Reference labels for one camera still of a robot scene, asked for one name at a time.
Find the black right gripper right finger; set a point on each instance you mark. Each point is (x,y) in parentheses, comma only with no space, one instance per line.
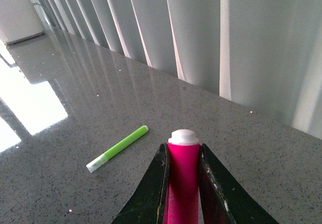
(223,199)

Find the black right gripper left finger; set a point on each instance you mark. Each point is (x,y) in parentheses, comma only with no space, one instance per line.
(148,202)

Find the pink highlighter pen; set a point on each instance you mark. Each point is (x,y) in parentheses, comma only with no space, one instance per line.
(182,194)

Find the green highlighter pen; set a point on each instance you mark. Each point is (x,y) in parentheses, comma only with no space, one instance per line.
(117,148)

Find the white vertical blinds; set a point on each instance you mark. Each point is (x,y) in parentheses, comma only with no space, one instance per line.
(263,54)

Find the white cylindrical appliance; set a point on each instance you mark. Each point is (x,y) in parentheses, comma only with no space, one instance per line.
(19,21)

